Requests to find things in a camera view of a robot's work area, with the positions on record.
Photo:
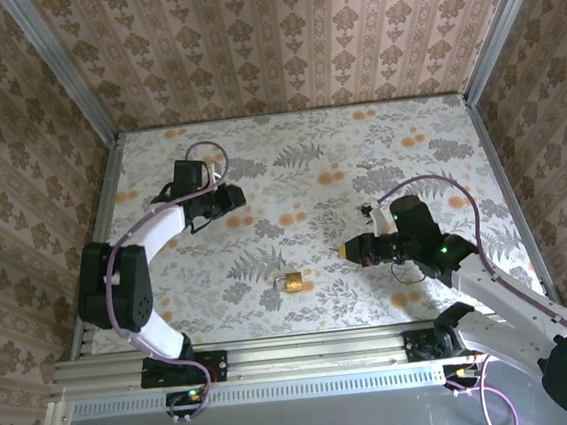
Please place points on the brass padlock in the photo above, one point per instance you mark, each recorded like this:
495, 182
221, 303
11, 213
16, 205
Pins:
295, 282

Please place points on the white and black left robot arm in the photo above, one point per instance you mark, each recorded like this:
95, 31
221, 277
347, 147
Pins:
164, 224

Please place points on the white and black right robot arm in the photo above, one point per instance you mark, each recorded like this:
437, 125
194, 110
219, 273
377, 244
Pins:
513, 301

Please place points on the small brass object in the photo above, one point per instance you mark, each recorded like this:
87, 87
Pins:
368, 165

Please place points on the right controller board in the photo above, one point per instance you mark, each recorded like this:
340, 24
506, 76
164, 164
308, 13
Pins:
462, 372

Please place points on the controller board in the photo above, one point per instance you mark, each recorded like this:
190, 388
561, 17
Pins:
191, 396
462, 372

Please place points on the left controller board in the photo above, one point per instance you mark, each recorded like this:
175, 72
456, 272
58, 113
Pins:
191, 396

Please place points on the aluminium table side rail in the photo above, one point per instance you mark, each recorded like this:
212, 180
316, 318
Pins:
490, 152
110, 184

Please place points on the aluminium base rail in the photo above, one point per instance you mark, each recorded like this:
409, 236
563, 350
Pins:
317, 352

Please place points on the thin aluminium table rail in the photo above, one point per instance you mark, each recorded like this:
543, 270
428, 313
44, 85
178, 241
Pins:
294, 113

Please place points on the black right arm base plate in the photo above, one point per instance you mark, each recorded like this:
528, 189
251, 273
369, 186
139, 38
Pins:
417, 347

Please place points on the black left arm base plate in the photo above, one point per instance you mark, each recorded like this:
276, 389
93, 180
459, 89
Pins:
218, 367

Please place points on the aluminium frame post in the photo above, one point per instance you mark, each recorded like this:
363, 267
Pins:
59, 73
501, 21

